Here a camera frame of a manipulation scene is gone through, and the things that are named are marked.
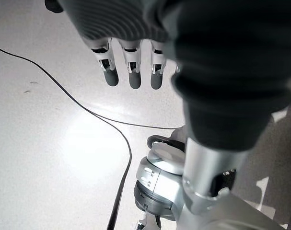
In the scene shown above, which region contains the thin black cable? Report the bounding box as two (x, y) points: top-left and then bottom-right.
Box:
(94, 114), (182, 130)
(0, 42), (133, 230)

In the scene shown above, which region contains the silver robot left leg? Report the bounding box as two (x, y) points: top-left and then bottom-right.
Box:
(133, 126), (289, 230)

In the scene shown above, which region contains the black silver robot left hand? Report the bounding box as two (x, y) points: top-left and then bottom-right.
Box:
(44, 0), (291, 152)

